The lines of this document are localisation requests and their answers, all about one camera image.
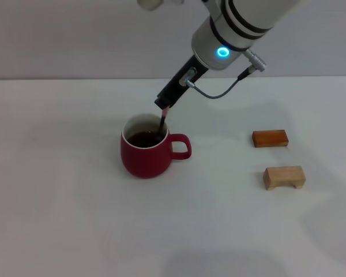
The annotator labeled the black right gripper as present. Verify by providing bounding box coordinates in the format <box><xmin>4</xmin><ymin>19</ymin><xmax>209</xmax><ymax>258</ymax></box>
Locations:
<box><xmin>155</xmin><ymin>54</ymin><xmax>210</xmax><ymax>110</ymax></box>

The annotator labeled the pink handled metal spoon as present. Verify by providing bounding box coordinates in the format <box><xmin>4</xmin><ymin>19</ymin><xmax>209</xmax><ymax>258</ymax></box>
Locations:
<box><xmin>155</xmin><ymin>106</ymin><xmax>171</xmax><ymax>142</ymax></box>

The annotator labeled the red ceramic coffee cup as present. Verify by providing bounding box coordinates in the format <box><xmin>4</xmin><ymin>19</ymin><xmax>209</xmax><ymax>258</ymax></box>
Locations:
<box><xmin>120</xmin><ymin>113</ymin><xmax>192</xmax><ymax>179</ymax></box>

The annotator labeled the orange-brown wooden block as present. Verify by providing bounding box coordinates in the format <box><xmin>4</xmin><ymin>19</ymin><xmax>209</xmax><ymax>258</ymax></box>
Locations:
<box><xmin>252</xmin><ymin>129</ymin><xmax>289</xmax><ymax>149</ymax></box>

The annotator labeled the light wooden bridge block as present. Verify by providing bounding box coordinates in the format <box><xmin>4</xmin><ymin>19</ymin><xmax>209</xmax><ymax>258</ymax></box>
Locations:
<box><xmin>262</xmin><ymin>165</ymin><xmax>306</xmax><ymax>191</ymax></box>

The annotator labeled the grey cable with metal connectors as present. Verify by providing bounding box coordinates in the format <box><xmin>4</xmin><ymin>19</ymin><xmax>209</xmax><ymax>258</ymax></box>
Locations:
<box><xmin>180</xmin><ymin>48</ymin><xmax>268</xmax><ymax>100</ymax></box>

